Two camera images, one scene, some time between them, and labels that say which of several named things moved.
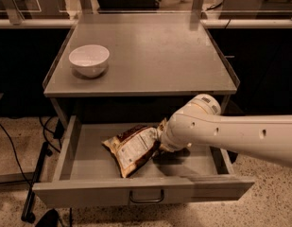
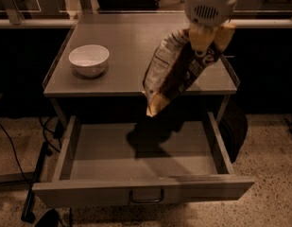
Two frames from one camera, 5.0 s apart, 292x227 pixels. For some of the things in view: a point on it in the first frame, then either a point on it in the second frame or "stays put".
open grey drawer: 88,174 stays put
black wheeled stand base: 27,216 stays put
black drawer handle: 146,200 stays put
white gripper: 168,141 to 212,9
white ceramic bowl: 89,61 stays put
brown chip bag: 133,148 to 173,68
